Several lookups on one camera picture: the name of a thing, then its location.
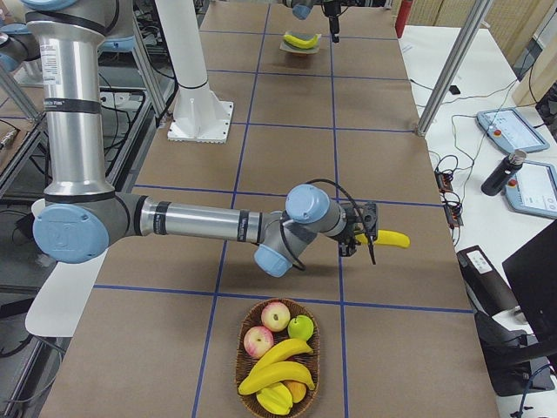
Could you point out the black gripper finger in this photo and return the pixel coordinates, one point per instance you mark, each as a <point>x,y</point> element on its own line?
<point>334,29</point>

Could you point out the near teach pendant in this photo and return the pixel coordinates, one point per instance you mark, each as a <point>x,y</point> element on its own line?
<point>532,190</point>

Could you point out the yellow banana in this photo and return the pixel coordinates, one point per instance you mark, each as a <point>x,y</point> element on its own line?
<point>281,352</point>
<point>391,238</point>
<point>274,373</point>
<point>301,41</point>

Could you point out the aluminium frame post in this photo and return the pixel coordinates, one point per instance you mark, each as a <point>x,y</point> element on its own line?
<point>453,62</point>

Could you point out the red apple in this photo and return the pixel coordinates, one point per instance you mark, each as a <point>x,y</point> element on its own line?
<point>275,316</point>
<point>257,341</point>

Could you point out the red apple at left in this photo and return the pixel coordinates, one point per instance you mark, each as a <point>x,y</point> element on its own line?
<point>257,341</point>

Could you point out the red fire extinguisher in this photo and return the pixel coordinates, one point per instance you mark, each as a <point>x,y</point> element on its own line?
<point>404,12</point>

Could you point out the small circuit board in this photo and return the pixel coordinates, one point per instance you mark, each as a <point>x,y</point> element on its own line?
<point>444,181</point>
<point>453,212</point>

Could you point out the far teach pendant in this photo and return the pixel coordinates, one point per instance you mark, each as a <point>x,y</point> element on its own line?
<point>510,131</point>

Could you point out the red apple at back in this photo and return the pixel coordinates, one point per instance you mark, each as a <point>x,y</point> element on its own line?
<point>275,316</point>

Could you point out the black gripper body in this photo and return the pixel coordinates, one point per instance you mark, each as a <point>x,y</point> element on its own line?
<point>347,240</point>
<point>332,13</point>

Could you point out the black water bottle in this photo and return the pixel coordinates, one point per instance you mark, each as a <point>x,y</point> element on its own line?
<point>506,168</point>

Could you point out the green apple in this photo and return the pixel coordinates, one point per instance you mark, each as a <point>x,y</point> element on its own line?
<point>300,327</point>

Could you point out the lower small circuit board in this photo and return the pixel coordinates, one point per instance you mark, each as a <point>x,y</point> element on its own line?
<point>453,212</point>

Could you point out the black monitor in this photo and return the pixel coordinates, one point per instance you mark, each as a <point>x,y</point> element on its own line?
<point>531,273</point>

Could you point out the yellow starfruit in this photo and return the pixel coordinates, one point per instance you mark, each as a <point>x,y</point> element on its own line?
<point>275,399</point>

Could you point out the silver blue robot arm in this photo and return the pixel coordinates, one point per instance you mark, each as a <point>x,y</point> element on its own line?
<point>84,214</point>
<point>301,9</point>

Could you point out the upper small circuit board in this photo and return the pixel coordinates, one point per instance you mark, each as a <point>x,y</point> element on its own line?
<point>444,181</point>

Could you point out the orange fruit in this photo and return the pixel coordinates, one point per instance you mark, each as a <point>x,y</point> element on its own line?
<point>297,389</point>

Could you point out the small black puck device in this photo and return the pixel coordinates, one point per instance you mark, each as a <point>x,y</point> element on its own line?
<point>454,89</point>

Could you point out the teach pendant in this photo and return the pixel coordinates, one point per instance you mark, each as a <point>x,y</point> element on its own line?
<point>532,190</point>
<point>510,131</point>

